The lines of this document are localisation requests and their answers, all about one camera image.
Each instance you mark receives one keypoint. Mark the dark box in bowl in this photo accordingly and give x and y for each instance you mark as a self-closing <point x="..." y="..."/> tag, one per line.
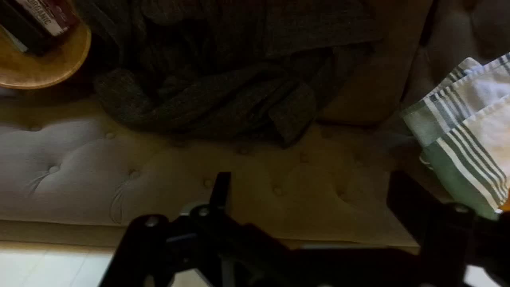
<point x="37" y="21"/>

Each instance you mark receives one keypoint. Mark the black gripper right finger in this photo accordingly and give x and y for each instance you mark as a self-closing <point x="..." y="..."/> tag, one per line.
<point x="449" y="235"/>

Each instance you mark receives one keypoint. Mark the wooden bowl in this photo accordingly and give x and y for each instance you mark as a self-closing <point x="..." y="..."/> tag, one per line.
<point x="30" y="59"/>

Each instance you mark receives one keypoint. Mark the striped white green towel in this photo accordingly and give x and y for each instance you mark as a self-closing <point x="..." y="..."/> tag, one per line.
<point x="462" y="126"/>

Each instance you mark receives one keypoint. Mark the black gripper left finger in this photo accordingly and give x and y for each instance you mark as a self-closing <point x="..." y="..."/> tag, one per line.
<point x="223" y="252"/>

